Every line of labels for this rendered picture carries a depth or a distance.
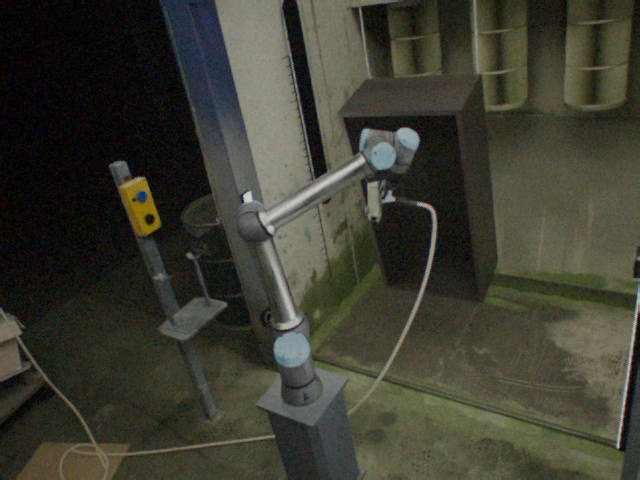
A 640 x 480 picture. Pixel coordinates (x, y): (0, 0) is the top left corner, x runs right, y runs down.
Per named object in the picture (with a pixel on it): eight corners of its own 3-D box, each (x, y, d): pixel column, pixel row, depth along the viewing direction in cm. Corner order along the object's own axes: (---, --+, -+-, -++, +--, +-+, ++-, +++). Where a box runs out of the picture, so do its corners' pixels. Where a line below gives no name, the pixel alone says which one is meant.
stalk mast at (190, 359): (211, 411, 325) (118, 160, 248) (218, 414, 322) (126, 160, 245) (205, 418, 321) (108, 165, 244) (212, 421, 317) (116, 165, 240)
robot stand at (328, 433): (336, 521, 247) (312, 426, 217) (284, 496, 264) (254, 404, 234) (367, 471, 268) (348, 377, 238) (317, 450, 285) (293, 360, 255)
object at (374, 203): (420, 221, 221) (367, 213, 218) (416, 228, 225) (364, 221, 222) (412, 142, 250) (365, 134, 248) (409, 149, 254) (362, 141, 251)
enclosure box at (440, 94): (404, 249, 349) (365, 78, 276) (498, 260, 318) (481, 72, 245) (385, 287, 328) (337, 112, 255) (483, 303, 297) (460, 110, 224)
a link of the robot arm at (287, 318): (281, 362, 240) (227, 218, 205) (281, 339, 255) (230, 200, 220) (314, 354, 239) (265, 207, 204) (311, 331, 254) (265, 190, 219)
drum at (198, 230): (200, 310, 426) (166, 212, 385) (259, 278, 454) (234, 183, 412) (236, 341, 383) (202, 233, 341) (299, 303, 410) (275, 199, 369)
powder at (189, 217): (171, 215, 386) (170, 213, 385) (234, 187, 411) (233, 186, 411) (204, 235, 345) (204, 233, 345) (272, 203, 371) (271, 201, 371)
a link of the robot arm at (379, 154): (227, 236, 196) (388, 137, 183) (230, 221, 207) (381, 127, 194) (246, 258, 201) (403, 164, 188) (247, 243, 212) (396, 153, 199)
